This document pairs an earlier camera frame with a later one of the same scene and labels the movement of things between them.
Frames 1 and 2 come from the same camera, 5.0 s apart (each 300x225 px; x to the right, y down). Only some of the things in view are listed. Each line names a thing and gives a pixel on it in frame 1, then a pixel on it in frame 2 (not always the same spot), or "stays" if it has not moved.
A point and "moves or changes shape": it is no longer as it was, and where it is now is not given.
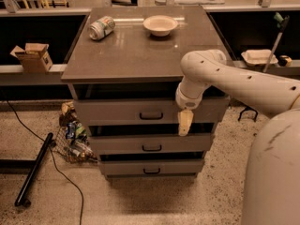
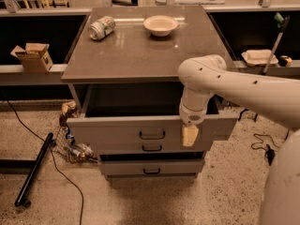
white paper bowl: [160, 25] stays
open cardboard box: [34, 57] stays
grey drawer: [146, 112] moves or changes shape
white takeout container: [259, 57] stays
